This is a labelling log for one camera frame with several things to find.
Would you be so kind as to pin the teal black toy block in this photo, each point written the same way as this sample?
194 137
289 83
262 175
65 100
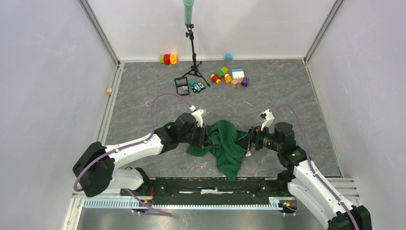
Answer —
197 87

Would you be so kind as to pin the tan toy block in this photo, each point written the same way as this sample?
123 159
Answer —
236 82

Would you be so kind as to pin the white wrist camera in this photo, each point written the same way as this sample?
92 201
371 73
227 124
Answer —
198 114
267 118

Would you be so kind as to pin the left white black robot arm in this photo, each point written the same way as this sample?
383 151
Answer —
100 167

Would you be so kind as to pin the green cloth garment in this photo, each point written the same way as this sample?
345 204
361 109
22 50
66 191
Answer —
228 154

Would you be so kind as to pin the black tripod stand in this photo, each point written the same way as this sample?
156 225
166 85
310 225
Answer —
194 71

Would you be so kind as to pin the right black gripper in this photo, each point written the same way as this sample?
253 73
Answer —
254 134

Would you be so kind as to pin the orange yellow toy block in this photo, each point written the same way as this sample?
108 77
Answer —
227 78

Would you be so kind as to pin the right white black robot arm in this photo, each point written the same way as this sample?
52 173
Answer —
302 179

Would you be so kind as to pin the black brooch tray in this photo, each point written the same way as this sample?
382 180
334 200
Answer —
182 86

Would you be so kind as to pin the blue toy cup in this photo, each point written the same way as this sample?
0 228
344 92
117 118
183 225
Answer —
228 57

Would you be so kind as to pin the purple toy block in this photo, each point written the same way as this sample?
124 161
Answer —
245 82

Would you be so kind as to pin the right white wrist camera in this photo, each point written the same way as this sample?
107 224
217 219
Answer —
267 118

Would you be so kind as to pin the white blue toy block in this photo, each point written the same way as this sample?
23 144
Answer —
237 73

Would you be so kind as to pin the green red toy blocks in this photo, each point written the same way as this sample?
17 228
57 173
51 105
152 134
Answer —
219 75

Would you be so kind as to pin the red orange green toy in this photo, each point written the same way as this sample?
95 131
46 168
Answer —
169 59

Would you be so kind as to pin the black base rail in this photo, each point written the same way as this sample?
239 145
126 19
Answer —
211 190

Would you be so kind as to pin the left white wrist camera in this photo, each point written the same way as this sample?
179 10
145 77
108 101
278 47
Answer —
198 114

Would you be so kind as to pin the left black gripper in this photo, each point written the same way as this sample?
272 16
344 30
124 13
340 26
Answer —
203 140

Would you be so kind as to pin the small wooden cube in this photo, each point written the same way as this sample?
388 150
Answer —
109 91

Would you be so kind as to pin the teal cylinder on tripod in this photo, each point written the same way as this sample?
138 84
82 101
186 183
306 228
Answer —
188 8

